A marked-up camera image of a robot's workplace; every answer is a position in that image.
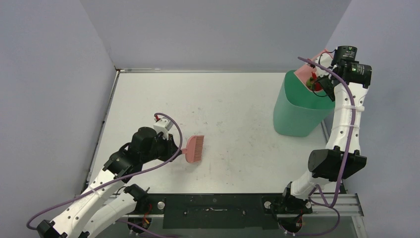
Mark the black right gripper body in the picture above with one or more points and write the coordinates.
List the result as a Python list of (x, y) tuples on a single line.
[(323, 84)]

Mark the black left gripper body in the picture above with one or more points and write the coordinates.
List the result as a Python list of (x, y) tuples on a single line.
[(162, 149)]

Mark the pink dustpan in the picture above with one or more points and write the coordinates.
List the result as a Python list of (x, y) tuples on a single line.
[(304, 72)]

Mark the pink hand broom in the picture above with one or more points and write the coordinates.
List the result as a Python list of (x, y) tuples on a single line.
[(194, 149)]

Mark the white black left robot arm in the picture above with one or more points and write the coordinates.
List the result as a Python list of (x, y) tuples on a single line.
[(108, 197)]

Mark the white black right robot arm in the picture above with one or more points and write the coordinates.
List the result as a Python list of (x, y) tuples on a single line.
[(345, 82)]

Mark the red paper scrap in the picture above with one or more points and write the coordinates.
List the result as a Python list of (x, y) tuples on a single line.
[(316, 85)]

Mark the green paper scrap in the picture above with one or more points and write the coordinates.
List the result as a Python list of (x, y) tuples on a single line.
[(309, 83)]

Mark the green plastic waste bin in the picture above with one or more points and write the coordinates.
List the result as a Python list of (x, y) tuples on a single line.
[(298, 111)]

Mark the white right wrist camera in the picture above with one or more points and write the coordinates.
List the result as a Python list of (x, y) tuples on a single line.
[(325, 59)]

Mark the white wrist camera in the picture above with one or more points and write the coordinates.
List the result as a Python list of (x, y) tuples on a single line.
[(163, 125), (325, 59)]

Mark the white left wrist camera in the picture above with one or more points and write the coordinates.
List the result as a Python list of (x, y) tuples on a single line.
[(163, 125)]

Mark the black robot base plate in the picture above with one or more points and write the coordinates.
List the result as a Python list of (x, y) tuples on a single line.
[(217, 211)]

